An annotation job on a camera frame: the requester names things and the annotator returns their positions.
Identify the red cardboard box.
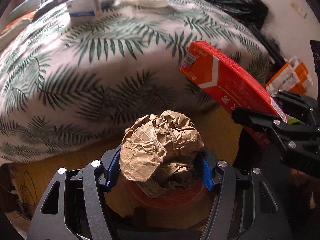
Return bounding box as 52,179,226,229
179,40,288,149

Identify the orange white pillow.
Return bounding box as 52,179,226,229
0,11,36,51

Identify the white round plastic lid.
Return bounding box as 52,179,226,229
138,0,169,8

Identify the palm leaf bed cover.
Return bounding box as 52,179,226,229
1,0,269,164

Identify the orange white paper bag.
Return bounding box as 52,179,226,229
266,57,313,95

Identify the red trash bin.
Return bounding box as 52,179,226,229
125,177,216,230

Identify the brown paper ball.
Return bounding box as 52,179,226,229
119,110,204,198

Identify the teal striped pillow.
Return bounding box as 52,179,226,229
9,0,45,21

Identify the black garbage bag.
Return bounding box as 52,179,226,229
209,0,268,29

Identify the blue white medicine box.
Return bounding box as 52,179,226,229
66,0,102,18

